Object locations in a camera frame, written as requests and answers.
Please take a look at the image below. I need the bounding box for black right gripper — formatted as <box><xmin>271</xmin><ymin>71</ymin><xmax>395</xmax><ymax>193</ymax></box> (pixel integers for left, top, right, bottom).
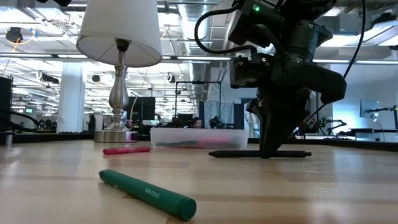
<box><xmin>247</xmin><ymin>60</ymin><xmax>348</xmax><ymax>158</ymax></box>

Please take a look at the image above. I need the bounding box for matte black pen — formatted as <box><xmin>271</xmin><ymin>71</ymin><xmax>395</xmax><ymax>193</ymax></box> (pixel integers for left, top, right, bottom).
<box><xmin>208</xmin><ymin>150</ymin><xmax>312</xmax><ymax>159</ymax></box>

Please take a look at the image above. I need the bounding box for clear box with pink lid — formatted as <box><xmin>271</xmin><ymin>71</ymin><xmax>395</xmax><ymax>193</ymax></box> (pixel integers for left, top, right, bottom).
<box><xmin>150</xmin><ymin>128</ymin><xmax>249</xmax><ymax>150</ymax></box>

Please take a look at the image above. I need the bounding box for grey screen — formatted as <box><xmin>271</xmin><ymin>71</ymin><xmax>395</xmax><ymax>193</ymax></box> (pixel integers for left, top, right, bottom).
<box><xmin>359</xmin><ymin>99</ymin><xmax>381</xmax><ymax>119</ymax></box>

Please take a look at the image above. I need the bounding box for black monitor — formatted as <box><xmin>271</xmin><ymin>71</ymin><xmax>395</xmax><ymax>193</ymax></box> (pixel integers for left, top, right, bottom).
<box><xmin>126</xmin><ymin>96</ymin><xmax>156</xmax><ymax>121</ymax></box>

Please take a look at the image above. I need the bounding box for white shade silver table lamp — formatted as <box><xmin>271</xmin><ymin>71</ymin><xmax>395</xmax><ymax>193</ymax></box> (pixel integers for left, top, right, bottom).
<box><xmin>76</xmin><ymin>0</ymin><xmax>163</xmax><ymax>143</ymax></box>

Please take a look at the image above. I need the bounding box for white pillar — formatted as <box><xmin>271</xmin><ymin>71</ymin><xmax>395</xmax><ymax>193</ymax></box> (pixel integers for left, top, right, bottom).
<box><xmin>57</xmin><ymin>62</ymin><xmax>87</xmax><ymax>134</ymax></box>

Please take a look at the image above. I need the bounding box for black cabinet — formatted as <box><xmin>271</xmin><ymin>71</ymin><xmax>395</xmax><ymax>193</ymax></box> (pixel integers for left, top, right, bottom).
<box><xmin>0</xmin><ymin>76</ymin><xmax>13</xmax><ymax>133</ymax></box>

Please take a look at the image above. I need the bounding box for black ceiling device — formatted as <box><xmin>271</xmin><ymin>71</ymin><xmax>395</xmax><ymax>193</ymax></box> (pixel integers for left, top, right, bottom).
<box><xmin>5</xmin><ymin>27</ymin><xmax>24</xmax><ymax>44</ymax></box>

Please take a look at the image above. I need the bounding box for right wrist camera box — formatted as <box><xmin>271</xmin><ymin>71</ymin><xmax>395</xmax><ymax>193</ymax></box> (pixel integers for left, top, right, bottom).
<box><xmin>229</xmin><ymin>54</ymin><xmax>276</xmax><ymax>90</ymax></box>

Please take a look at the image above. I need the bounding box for black metal stand frame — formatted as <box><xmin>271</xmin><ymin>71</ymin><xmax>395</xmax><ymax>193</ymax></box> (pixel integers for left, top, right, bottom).
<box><xmin>174</xmin><ymin>80</ymin><xmax>223</xmax><ymax>121</ymax></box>

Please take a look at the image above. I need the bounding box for silver ventilation duct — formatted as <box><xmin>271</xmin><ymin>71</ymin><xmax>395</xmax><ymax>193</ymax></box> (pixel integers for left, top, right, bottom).
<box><xmin>178</xmin><ymin>0</ymin><xmax>220</xmax><ymax>100</ymax></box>

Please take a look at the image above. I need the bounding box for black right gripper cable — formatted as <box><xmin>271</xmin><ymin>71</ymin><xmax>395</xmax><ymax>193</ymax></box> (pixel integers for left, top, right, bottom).
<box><xmin>194</xmin><ymin>6</ymin><xmax>259</xmax><ymax>55</ymax></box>

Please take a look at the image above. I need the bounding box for black aluminium table frame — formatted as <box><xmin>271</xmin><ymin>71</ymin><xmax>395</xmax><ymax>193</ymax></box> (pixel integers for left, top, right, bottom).
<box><xmin>0</xmin><ymin>132</ymin><xmax>398</xmax><ymax>153</ymax></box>

